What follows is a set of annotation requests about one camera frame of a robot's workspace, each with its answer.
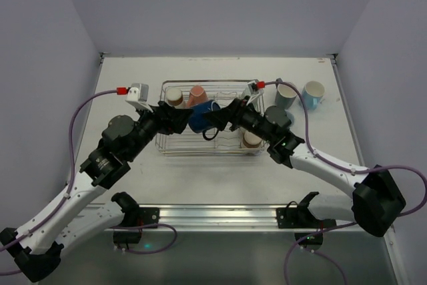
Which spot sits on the controller box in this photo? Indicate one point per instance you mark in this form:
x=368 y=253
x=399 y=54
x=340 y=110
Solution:
x=310 y=242
x=126 y=238

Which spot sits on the pink dotted mug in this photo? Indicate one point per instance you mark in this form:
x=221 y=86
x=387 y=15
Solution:
x=197 y=95

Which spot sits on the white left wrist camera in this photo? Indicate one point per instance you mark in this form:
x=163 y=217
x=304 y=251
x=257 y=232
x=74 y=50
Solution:
x=137 y=97

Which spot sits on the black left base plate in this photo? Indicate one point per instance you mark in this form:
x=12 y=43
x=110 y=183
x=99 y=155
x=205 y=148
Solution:
x=141 y=216

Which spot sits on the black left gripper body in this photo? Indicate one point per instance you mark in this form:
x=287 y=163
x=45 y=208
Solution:
x=163 y=118

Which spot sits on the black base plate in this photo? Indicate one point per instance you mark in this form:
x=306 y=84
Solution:
x=297 y=216
x=141 y=216

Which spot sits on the pale blue grey cup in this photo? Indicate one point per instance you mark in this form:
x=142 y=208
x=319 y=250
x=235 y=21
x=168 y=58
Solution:
x=291 y=118

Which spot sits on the aluminium mounting rail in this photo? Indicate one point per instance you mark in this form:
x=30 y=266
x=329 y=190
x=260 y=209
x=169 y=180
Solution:
x=219 y=218

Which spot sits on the dark blue mug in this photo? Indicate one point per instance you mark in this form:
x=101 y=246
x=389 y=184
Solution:
x=198 y=124

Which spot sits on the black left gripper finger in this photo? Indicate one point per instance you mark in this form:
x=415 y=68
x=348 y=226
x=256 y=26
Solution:
x=171 y=113
x=177 y=124

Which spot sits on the chrome wire dish rack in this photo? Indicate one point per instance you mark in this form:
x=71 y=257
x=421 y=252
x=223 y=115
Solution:
x=226 y=142

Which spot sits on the cream brown cup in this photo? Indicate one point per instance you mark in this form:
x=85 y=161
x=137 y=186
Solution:
x=174 y=97
x=250 y=140

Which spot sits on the light blue mug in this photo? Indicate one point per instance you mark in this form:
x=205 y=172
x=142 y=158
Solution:
x=312 y=94

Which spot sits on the left controller box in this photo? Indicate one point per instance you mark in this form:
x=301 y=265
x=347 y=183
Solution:
x=126 y=238

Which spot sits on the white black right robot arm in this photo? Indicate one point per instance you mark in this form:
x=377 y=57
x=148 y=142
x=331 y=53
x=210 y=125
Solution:
x=372 y=199

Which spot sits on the cream brown cup front right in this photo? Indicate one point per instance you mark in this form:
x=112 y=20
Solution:
x=250 y=140

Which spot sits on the cream brown cup back left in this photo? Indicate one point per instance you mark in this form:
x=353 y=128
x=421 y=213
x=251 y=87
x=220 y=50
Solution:
x=174 y=97

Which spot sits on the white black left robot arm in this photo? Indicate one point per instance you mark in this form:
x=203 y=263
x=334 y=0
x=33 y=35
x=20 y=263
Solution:
x=38 y=245

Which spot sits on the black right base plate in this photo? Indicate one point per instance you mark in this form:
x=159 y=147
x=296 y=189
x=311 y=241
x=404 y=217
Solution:
x=297 y=216

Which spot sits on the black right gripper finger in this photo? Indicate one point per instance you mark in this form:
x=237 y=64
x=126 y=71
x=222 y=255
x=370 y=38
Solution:
x=221 y=123
x=224 y=115

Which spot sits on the right controller box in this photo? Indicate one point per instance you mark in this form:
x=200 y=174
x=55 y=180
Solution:
x=310 y=242

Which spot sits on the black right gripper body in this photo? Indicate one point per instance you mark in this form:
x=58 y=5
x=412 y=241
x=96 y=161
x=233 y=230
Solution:
x=234 y=113

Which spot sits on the dark teal grey mug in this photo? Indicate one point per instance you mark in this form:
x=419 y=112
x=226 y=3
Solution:
x=285 y=95

